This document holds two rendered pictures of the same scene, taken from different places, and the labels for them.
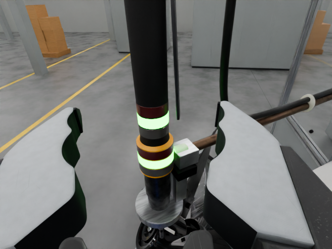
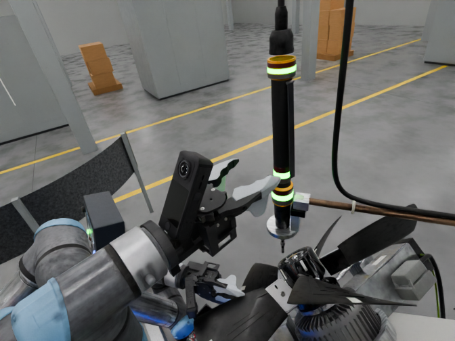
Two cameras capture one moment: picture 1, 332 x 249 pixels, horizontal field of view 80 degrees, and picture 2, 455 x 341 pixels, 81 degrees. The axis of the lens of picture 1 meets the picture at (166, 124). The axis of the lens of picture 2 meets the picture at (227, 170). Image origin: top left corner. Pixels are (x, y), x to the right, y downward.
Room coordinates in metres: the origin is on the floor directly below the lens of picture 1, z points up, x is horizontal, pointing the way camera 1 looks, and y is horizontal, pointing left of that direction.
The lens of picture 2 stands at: (-0.16, -0.26, 1.91)
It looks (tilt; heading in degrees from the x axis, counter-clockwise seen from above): 33 degrees down; 52
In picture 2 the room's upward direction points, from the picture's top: 8 degrees counter-clockwise
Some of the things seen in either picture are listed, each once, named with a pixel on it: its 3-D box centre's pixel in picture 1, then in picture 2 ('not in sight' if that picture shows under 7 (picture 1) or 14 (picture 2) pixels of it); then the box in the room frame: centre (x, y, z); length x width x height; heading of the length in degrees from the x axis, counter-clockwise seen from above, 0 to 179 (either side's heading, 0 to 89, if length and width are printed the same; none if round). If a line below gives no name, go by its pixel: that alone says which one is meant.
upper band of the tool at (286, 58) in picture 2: not in sight; (281, 67); (0.19, 0.01, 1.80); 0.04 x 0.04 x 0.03
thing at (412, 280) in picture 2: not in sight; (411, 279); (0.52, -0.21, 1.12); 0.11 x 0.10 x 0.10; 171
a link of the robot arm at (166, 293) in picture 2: not in sight; (165, 291); (-0.03, 0.35, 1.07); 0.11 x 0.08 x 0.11; 81
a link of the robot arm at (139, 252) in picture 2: not in sight; (142, 258); (-0.11, 0.00, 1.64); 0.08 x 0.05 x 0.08; 92
